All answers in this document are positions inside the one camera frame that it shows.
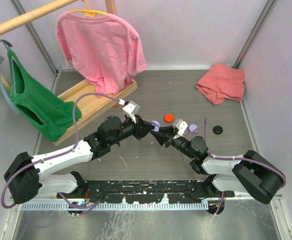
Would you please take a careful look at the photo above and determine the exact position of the salmon folded cloth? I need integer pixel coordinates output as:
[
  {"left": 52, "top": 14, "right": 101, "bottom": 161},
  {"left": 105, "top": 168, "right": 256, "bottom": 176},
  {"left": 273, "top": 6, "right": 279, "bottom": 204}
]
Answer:
[{"left": 195, "top": 63, "right": 245, "bottom": 105}]

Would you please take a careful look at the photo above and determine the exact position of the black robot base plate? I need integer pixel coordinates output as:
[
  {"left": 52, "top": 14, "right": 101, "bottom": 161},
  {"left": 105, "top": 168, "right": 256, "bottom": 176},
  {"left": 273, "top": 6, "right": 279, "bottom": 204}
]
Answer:
[{"left": 64, "top": 180, "right": 221, "bottom": 204}]

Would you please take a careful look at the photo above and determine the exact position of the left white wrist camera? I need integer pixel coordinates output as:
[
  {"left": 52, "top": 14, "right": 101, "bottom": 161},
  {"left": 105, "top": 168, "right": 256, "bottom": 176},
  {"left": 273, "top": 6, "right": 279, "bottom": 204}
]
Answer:
[{"left": 118, "top": 99, "right": 140, "bottom": 123}]

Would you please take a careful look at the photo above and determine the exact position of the wooden clothes rack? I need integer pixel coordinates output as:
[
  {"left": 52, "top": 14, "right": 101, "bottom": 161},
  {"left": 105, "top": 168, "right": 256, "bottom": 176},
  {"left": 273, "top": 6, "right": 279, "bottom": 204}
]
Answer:
[{"left": 0, "top": 0, "right": 137, "bottom": 146}]

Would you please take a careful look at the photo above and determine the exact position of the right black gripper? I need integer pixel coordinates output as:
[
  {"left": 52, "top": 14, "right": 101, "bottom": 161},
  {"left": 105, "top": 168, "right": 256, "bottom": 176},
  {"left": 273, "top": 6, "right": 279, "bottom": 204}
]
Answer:
[{"left": 151, "top": 124, "right": 195, "bottom": 159}]

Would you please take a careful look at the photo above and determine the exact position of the green tank top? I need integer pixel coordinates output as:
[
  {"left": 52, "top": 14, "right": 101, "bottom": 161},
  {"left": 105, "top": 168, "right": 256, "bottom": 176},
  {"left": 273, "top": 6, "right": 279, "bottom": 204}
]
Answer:
[{"left": 7, "top": 50, "right": 82, "bottom": 142}]

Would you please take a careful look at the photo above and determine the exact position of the orange earbud case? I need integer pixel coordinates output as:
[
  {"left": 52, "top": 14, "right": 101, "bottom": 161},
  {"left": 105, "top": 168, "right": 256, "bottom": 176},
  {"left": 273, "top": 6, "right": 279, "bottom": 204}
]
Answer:
[{"left": 164, "top": 113, "right": 174, "bottom": 123}]

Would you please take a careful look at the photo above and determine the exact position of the lilac earbud charging case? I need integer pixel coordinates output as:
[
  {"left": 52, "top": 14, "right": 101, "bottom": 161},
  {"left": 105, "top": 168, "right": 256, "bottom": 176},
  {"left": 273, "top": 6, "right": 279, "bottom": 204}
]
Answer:
[{"left": 188, "top": 124, "right": 198, "bottom": 133}]

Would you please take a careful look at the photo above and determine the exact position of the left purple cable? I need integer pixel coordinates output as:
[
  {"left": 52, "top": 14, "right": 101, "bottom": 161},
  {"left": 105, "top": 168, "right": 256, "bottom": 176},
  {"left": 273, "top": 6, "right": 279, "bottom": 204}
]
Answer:
[{"left": 1, "top": 92, "right": 123, "bottom": 216}]

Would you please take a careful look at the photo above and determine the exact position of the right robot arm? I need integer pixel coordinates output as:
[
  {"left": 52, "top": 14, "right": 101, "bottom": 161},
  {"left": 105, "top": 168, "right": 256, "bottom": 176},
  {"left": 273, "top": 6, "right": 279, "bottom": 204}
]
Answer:
[{"left": 151, "top": 126, "right": 286, "bottom": 204}]

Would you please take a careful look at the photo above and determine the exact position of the orange clothes hanger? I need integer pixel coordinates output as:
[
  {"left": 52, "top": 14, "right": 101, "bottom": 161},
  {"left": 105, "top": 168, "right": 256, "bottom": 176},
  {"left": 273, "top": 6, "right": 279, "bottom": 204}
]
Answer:
[{"left": 69, "top": 0, "right": 108, "bottom": 18}]

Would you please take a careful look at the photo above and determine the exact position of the grey-blue clothes hanger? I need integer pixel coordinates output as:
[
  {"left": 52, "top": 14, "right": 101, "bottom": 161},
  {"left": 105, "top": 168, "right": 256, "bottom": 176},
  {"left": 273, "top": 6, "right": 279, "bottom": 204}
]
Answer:
[{"left": 0, "top": 39, "right": 21, "bottom": 115}]

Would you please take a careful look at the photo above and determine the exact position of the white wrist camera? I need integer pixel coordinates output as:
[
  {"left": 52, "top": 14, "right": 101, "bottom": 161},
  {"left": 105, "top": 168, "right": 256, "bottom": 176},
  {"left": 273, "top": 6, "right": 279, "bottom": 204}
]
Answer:
[
  {"left": 118, "top": 99, "right": 140, "bottom": 123},
  {"left": 173, "top": 119, "right": 188, "bottom": 139}
]

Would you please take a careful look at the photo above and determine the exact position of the pink t-shirt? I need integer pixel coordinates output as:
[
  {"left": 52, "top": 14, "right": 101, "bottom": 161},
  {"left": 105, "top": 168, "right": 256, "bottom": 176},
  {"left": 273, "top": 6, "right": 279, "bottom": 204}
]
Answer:
[{"left": 56, "top": 12, "right": 147, "bottom": 95}]

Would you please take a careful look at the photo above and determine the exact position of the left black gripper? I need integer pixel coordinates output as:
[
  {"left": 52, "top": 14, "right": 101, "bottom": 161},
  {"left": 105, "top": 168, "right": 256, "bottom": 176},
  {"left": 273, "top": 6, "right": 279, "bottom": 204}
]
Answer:
[{"left": 109, "top": 114, "right": 154, "bottom": 146}]

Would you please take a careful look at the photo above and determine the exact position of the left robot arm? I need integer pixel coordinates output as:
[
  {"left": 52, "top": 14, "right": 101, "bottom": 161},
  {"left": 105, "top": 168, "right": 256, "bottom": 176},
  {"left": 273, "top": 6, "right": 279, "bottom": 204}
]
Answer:
[{"left": 4, "top": 115, "right": 155, "bottom": 205}]

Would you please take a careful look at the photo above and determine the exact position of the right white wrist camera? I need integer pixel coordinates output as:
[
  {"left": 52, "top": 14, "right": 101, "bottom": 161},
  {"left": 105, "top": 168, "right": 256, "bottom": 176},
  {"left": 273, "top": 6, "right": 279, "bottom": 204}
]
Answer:
[{"left": 173, "top": 119, "right": 188, "bottom": 139}]

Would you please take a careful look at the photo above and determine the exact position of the white slotted cable duct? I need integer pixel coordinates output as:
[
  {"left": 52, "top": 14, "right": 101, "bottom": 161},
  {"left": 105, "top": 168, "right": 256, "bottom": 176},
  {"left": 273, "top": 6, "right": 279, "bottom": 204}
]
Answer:
[{"left": 21, "top": 200, "right": 209, "bottom": 211}]

